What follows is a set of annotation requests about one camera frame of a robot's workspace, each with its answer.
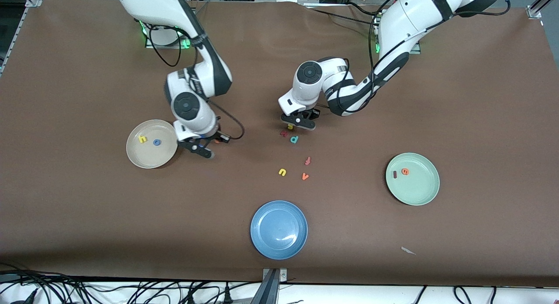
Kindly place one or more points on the brown paper table cover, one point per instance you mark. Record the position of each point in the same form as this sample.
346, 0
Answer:
131, 234

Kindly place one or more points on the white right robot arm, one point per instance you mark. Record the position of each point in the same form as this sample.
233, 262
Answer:
153, 7

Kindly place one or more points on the teal letter p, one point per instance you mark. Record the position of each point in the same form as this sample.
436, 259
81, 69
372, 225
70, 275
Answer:
294, 139

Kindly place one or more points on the beige brown plate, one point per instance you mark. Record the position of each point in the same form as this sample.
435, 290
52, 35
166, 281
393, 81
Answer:
148, 157

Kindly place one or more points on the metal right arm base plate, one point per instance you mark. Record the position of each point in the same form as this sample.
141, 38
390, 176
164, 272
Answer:
166, 45

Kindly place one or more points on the black power plug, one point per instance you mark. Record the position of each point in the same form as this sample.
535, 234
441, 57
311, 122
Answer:
227, 295

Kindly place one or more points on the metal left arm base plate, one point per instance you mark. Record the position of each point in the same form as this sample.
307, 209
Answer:
418, 50

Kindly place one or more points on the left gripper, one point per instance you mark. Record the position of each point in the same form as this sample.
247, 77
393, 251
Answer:
312, 113

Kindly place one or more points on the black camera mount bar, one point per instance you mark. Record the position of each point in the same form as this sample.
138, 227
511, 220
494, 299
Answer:
267, 291

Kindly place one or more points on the silver metal bracket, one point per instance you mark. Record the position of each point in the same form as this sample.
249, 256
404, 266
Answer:
284, 275

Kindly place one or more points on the aluminium table frame corner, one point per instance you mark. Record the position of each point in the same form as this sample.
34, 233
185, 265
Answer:
32, 0
536, 7

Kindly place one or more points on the pale green plate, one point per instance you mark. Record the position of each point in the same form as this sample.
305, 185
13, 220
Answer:
417, 188

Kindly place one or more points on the yellow letter h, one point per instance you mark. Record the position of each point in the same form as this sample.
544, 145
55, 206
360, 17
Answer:
142, 139

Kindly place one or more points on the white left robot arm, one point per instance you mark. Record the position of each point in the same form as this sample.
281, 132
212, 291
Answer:
419, 15

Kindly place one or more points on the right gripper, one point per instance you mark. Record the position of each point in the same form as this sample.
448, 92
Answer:
217, 136

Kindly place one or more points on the blue plate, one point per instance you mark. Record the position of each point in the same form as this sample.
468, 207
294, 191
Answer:
279, 229

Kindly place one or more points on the white paper scrap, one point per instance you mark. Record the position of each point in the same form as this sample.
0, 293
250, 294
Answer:
407, 250

